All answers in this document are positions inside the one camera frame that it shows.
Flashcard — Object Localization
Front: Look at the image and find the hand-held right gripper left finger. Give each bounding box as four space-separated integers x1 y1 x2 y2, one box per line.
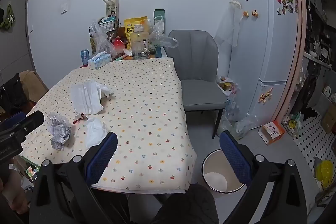
29 132 118 224

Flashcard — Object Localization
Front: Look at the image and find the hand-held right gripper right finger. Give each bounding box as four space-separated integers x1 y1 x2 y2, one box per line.
219 131 315 224

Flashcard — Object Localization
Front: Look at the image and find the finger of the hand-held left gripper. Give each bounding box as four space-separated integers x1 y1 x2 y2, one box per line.
5 110 45 135

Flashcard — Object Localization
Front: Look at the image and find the white round trash bin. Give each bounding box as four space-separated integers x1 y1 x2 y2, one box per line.
201 149 249 193

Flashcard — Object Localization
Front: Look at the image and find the printed plastic wrapper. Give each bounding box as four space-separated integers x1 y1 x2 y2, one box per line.
47 112 73 150

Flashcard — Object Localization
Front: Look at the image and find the white perforated plastic sheet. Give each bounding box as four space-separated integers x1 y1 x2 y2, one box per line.
70 80 104 115

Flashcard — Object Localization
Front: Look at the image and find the person's left hand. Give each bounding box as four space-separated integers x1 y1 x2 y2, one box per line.
0 178 29 214

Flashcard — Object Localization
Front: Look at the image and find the flat white tissue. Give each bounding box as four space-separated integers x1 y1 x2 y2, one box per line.
84 117 109 149

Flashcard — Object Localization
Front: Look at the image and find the black bag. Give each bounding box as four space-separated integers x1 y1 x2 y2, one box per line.
0 73 28 117

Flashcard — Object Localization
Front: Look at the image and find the plastic bag of bottles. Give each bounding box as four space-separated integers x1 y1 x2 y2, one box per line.
216 105 257 141

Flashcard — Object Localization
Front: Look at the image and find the brown chair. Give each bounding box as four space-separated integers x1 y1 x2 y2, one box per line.
19 70 49 103

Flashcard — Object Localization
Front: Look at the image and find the small red wrapper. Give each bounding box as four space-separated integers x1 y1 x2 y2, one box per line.
73 113 88 125

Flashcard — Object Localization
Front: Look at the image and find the orange white cardboard box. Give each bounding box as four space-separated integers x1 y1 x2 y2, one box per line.
258 120 286 145

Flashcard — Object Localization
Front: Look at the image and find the dotted cream tablecloth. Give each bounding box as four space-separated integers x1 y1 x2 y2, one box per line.
20 57 198 194

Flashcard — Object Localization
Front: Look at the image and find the crumpled white tissue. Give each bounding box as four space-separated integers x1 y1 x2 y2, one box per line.
96 82 114 99

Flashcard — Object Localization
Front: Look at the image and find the green yellow bag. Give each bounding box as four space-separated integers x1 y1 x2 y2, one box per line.
282 112 305 138

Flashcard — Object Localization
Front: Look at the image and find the grey door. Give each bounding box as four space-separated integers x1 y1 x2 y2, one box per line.
0 0 35 84

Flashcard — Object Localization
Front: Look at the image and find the white bag of rubbish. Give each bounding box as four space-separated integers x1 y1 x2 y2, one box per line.
216 75 240 96

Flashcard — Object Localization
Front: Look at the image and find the blue drink can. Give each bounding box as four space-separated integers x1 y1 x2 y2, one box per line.
80 49 90 65

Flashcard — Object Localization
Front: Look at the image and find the blue white tissue box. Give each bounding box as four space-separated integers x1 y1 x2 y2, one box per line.
87 51 112 70

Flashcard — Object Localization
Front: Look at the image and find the yellow plastic bag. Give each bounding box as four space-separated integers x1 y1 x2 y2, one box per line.
316 159 334 185

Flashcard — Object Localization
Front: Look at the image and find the grey upholstered chair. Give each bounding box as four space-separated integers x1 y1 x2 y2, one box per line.
167 29 228 139

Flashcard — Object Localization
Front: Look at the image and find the white fridge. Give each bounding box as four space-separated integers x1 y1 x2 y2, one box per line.
228 0 300 131

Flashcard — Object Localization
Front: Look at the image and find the green hanging cloth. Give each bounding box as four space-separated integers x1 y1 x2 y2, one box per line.
0 4 16 32

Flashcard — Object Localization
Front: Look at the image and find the red round vase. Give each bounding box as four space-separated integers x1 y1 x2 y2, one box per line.
111 37 125 57

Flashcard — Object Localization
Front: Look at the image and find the large clear water bottle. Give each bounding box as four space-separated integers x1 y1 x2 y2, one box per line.
130 25 151 61

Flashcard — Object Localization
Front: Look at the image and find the blue table mat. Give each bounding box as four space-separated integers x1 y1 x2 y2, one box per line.
154 47 169 60

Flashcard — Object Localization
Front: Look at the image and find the hanging clear plastic bag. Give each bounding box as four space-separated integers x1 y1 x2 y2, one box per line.
215 0 244 48

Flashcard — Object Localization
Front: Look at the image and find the yellow snack bag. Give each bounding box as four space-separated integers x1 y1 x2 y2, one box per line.
123 16 149 42

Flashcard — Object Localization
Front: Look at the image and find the kitchen shelf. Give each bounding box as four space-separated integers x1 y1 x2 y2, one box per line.
303 0 336 67

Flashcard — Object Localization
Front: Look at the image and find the green box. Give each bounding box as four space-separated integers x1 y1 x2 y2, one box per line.
154 9 165 30

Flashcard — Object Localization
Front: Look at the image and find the cluster of fridge magnets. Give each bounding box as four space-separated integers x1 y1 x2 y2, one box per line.
274 0 299 16

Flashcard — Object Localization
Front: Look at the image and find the black wire basket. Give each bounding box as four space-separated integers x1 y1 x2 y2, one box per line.
98 17 117 33

